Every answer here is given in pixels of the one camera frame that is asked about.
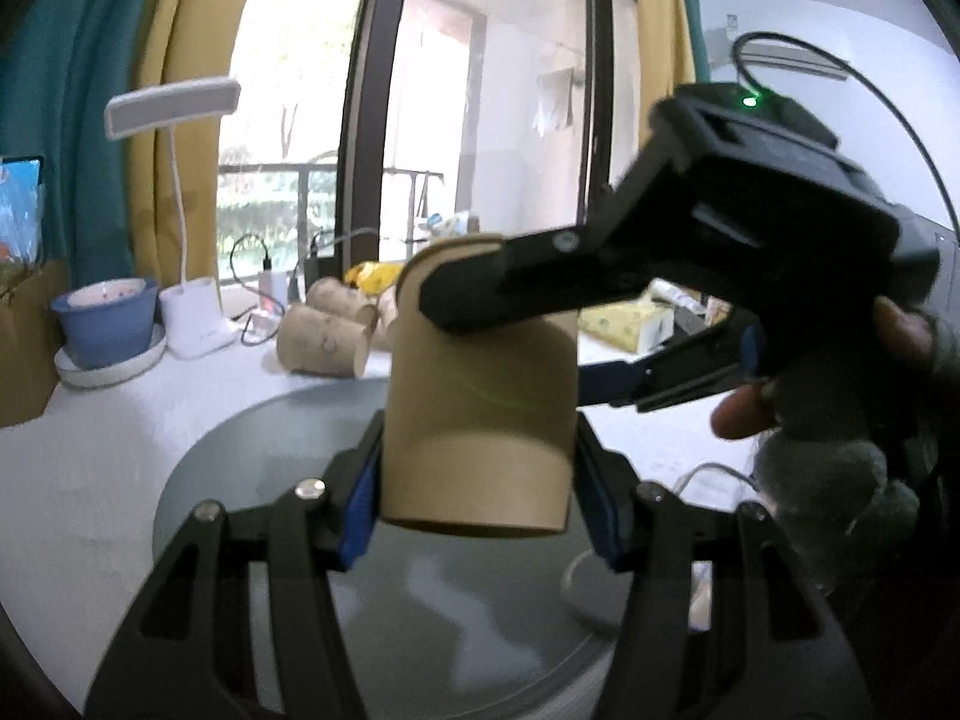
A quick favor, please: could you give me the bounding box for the white plate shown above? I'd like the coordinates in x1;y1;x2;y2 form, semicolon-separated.
53;323;167;390

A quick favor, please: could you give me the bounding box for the yellow curtain left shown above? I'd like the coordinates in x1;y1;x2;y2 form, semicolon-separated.
125;0;247;288

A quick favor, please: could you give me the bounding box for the brown paper cup front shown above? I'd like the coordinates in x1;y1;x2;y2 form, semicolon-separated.
381;234;578;538

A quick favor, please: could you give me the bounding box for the teal curtain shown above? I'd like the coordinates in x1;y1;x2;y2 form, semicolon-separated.
2;0;153;286

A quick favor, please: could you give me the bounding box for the grey round placemat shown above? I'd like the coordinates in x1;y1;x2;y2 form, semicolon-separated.
153;379;613;718

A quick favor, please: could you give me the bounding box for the white charger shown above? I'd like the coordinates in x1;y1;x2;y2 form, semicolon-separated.
257;257;288;314

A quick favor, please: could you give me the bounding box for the cardboard box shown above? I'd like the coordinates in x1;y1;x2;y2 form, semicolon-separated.
0;260;68;427

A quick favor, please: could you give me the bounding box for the white desk lamp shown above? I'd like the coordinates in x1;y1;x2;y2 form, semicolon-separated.
104;76;241;359

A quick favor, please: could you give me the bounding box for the brown paper cup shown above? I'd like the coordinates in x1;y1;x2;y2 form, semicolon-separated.
381;234;578;538
306;278;379;328
277;304;370;379

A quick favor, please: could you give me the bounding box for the brown paper cup left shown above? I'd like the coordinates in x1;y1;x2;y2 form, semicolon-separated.
277;304;370;379

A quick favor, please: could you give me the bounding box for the tablet screen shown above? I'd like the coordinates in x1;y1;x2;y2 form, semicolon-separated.
0;154;44;266

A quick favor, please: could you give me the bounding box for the gloved right hand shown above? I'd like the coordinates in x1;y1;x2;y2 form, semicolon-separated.
711;298;958;590

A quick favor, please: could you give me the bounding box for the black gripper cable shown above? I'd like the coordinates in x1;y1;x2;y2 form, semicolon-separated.
732;31;960;235

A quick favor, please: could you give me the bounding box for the black charger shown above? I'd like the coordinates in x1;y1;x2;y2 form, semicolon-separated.
302;254;340;294

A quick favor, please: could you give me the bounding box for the brown paper cup back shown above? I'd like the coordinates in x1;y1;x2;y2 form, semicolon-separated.
306;278;379;328

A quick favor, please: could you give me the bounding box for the wall air conditioner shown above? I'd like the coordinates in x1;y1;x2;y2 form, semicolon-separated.
739;43;850;80

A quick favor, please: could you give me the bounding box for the blue bowl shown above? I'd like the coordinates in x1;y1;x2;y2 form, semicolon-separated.
50;278;158;369

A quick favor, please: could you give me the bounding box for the white cable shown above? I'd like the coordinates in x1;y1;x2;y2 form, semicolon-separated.
670;461;760;496

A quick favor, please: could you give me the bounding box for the yellow snack bag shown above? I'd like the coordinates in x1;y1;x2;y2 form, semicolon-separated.
343;262;404;296

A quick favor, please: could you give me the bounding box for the yellow curtain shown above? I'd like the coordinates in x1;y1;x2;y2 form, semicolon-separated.
125;0;247;288
636;0;695;146

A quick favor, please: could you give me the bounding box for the yellow curtain right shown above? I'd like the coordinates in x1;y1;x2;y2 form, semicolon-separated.
636;0;695;146

